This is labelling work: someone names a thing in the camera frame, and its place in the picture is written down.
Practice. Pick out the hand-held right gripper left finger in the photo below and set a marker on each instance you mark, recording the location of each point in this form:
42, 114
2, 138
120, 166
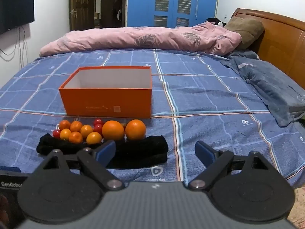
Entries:
106, 151

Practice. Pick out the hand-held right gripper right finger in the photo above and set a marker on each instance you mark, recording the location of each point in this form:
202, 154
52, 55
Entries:
203, 151

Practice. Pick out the large orange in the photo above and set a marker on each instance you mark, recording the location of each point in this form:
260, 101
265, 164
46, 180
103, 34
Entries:
135, 130
113, 130

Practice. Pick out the red cherry tomato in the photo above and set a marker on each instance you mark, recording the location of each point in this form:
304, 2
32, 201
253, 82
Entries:
97, 121
98, 128
56, 133

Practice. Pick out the pile of tangerines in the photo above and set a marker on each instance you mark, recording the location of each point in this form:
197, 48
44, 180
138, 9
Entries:
76, 137

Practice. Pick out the orange cardboard box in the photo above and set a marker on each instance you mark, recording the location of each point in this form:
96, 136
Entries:
107, 100

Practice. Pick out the black knit cloth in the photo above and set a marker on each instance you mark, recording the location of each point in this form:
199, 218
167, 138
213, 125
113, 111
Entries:
143, 152

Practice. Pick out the blue plaid bed sheet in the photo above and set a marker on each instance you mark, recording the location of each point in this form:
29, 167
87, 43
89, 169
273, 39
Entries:
202, 95

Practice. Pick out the pink printed quilt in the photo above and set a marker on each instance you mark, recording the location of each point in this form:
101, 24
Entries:
119, 38

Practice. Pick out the brown pillow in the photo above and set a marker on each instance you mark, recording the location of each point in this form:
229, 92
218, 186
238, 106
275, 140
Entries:
245, 31

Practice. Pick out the black clothing heap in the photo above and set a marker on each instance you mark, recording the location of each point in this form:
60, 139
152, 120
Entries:
214, 21

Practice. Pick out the wooden headboard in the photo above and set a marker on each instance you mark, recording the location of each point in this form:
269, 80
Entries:
283, 40

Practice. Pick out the brown wooden door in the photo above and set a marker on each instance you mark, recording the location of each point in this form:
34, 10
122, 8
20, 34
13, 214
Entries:
82, 2

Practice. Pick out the blue wardrobe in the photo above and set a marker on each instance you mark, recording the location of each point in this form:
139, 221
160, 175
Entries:
172, 2

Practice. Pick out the black wall television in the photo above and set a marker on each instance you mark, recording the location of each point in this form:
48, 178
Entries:
14, 7

